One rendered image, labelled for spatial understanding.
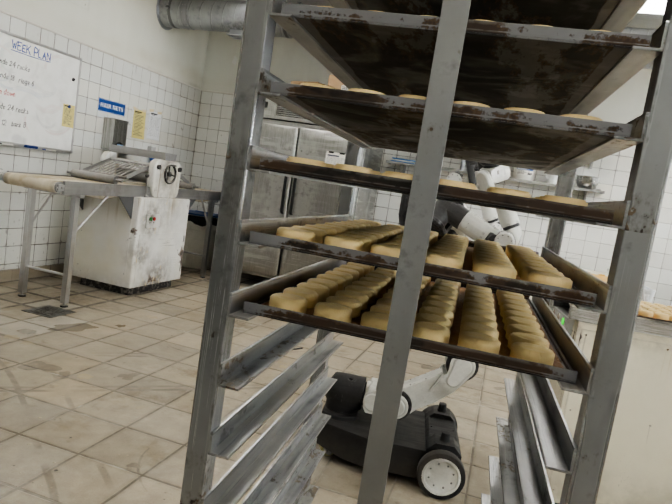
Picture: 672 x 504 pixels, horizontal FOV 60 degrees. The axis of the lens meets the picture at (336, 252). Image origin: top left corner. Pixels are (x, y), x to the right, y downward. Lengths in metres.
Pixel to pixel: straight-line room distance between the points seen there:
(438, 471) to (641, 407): 0.84
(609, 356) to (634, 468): 2.05
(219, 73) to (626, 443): 6.14
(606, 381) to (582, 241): 5.84
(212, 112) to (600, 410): 6.98
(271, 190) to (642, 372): 4.29
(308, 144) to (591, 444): 5.38
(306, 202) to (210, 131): 2.03
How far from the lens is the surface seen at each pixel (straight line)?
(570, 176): 1.27
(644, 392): 2.62
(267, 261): 6.07
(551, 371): 0.70
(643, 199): 0.67
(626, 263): 0.67
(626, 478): 2.72
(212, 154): 7.39
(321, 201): 5.83
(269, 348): 0.91
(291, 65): 7.13
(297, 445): 1.25
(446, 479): 2.61
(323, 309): 0.73
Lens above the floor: 1.22
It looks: 7 degrees down
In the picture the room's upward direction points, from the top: 9 degrees clockwise
